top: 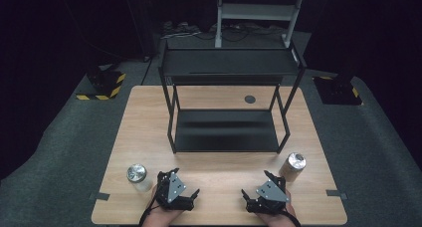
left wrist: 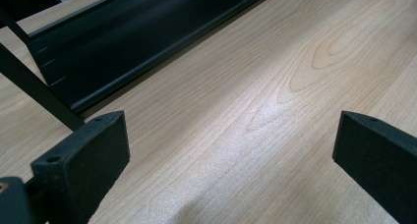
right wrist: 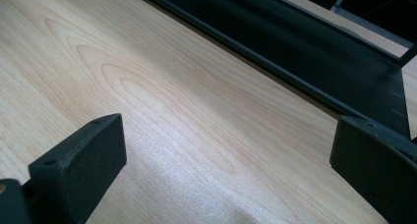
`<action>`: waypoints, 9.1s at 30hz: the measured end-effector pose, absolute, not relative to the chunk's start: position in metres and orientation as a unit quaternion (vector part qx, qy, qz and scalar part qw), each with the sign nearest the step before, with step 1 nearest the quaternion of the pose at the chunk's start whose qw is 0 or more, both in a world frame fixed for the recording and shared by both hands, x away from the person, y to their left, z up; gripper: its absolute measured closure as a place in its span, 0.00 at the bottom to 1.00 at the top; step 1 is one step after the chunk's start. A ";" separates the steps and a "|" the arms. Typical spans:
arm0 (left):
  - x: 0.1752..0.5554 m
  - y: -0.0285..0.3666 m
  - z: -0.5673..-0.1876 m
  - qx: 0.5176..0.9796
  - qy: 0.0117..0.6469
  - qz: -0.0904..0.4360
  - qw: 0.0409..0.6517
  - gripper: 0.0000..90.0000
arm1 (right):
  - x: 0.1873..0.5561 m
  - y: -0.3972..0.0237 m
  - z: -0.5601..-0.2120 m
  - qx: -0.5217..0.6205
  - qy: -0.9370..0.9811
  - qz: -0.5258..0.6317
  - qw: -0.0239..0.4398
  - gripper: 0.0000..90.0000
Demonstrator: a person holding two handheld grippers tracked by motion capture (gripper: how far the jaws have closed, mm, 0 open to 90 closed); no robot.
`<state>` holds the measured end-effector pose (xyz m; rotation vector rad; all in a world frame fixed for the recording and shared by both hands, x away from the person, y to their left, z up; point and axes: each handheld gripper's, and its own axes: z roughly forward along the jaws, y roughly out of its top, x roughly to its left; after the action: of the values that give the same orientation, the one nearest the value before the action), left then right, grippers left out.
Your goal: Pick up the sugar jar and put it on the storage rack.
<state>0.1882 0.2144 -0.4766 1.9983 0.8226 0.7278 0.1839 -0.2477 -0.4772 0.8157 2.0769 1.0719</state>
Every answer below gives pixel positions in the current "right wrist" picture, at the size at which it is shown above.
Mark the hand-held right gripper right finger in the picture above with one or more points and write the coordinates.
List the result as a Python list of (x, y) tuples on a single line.
[(377, 165)]

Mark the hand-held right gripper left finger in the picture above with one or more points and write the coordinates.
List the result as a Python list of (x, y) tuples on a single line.
[(82, 165)]

